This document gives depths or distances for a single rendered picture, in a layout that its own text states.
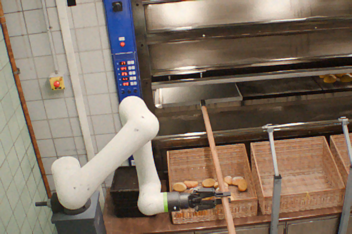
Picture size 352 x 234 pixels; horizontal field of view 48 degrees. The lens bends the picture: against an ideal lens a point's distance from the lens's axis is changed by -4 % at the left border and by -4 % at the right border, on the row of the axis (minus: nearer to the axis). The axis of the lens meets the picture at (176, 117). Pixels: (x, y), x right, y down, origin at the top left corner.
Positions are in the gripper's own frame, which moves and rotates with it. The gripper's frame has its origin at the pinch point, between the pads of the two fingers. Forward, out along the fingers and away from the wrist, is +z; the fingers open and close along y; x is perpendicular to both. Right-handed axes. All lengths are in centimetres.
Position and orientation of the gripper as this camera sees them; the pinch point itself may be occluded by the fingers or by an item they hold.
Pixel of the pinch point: (223, 197)
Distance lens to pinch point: 194.5
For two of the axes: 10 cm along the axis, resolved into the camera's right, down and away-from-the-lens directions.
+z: 10.0, -0.8, -0.1
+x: 0.3, 4.6, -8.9
